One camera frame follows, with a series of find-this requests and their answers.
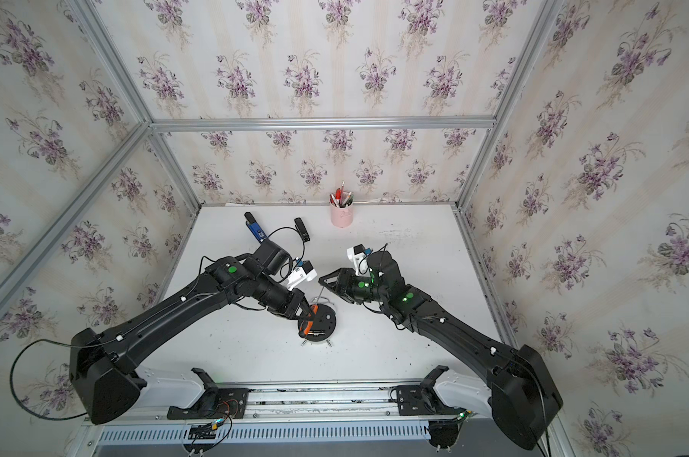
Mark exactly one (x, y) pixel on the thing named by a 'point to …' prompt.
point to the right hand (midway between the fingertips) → (325, 285)
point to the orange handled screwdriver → (314, 311)
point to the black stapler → (302, 229)
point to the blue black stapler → (255, 227)
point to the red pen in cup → (342, 192)
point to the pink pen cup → (342, 217)
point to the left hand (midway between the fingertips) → (315, 320)
